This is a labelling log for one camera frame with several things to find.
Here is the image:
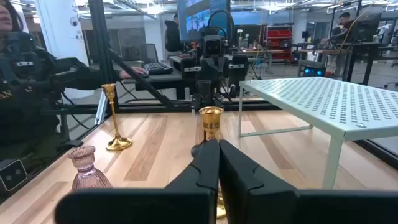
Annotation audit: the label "computer monitor blue screen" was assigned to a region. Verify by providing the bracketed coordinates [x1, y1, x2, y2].
[176, 0, 232, 44]

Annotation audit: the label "black computer keyboard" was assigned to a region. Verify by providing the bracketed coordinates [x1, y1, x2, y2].
[143, 61, 174, 76]

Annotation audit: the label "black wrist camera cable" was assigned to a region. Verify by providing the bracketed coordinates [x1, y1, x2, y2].
[206, 9, 236, 47]

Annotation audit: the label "tall gold candlestick holder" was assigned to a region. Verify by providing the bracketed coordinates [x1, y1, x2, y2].
[198, 106, 227, 220]
[101, 83, 134, 152]

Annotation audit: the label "dark office desk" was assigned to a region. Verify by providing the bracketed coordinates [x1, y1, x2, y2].
[123, 55, 200, 100]

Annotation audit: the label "red tool shelf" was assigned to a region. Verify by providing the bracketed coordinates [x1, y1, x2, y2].
[263, 24, 295, 63]

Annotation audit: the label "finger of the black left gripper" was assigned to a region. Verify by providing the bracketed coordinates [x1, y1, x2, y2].
[180, 57, 203, 91]
[228, 54, 249, 91]

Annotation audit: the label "silver metal bracket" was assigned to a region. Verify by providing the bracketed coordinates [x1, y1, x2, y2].
[94, 88, 109, 126]

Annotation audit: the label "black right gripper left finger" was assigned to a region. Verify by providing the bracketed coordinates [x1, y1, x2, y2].
[55, 139, 221, 224]

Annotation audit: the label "pink ribbed glass candle holder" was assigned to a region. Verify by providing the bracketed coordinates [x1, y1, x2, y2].
[67, 144, 113, 191]

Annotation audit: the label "green perforated metal shelf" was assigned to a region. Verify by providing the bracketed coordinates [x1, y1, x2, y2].
[238, 76, 398, 190]

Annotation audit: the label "person's hand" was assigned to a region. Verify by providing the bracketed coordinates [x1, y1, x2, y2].
[119, 67, 147, 80]

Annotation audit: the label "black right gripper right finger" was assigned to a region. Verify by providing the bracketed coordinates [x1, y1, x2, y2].
[218, 139, 398, 224]

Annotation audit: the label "black table-level camera box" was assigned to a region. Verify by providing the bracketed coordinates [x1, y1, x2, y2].
[0, 158, 29, 192]

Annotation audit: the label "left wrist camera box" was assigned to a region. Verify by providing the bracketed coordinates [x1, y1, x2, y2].
[202, 34, 223, 57]

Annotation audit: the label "computer case blue lights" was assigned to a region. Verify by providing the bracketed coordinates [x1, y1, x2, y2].
[297, 59, 327, 78]

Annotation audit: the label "person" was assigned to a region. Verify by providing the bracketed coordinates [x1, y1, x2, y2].
[320, 11, 358, 75]
[164, 13, 185, 60]
[0, 0, 147, 162]

